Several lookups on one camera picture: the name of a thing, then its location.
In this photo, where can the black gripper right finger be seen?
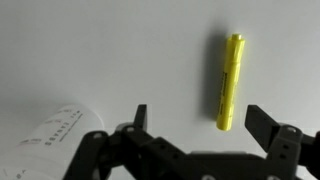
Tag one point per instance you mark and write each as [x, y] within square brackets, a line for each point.
[282, 144]

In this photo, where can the clear plastic cup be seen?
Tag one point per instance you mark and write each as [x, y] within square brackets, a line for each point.
[47, 152]

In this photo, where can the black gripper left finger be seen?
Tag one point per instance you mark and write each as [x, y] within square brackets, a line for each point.
[140, 119]

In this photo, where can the yellow highlighter marker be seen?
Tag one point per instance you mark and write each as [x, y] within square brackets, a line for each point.
[232, 63]

